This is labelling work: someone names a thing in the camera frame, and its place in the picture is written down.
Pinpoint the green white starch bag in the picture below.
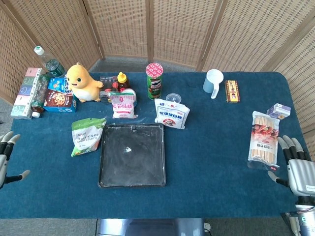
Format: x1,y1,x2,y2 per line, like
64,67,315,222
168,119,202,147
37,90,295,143
70,117,107,157

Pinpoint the white round jar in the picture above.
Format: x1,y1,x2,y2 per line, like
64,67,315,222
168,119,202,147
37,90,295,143
123,88,137,99

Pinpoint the black box with red items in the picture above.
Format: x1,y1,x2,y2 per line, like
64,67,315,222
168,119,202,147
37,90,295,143
99,75,119,104

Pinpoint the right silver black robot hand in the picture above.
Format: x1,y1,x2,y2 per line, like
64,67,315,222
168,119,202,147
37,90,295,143
267,135,315,197

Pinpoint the pastel tissue pack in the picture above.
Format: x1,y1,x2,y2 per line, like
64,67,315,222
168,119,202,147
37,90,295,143
10,67,46,120

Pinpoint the purple white small box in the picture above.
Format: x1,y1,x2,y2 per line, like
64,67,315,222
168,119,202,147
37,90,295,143
266,103,291,120

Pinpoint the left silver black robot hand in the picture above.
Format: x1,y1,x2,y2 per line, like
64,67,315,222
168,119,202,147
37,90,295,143
0,131,31,190

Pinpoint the bamboo skewers pack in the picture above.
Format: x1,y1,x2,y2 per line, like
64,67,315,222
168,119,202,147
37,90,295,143
247,110,281,172

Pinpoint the light blue measuring cup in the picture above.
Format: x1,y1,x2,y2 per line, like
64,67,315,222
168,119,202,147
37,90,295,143
202,69,224,99

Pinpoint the white castor sugar bag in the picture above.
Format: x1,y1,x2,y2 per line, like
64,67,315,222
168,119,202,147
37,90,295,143
154,98,190,130

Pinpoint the honey bottle with yellow cap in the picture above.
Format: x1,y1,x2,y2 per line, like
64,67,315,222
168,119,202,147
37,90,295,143
116,72,131,92

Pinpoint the yellow plush dinosaur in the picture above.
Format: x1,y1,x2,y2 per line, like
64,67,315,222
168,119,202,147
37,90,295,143
66,62,104,103

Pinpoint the wicker folding screen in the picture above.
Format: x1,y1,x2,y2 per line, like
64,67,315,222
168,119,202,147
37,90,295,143
0,0,315,163

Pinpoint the black square baking tray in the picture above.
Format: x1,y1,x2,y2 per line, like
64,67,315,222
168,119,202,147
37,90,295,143
98,123,167,189

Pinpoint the blue snack box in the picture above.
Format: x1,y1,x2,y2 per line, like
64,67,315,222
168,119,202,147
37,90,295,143
48,77,73,95

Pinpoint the pink white seasoning bag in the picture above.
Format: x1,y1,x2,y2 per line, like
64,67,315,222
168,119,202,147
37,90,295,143
108,91,138,119

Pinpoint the yellow red small box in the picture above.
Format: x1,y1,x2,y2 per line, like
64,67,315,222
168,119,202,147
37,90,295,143
224,80,241,104

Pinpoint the dark tea bottle white cap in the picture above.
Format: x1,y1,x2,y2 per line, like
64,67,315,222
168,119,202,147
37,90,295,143
31,73,52,118

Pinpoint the green Pringles can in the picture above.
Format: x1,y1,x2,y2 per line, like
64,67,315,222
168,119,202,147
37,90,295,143
145,62,164,101

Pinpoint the clear round plastic container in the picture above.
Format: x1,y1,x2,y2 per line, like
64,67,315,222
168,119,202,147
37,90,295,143
165,92,182,103

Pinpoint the blue tablecloth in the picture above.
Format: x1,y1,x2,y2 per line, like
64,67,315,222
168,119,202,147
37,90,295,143
0,71,308,220

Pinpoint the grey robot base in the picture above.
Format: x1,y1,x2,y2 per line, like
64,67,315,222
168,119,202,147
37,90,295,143
95,218,205,236

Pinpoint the blue cookie box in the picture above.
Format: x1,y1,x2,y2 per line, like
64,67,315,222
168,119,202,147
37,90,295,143
43,88,79,114

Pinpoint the clear water bottle white cap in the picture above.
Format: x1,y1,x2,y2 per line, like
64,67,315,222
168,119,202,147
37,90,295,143
33,46,66,78

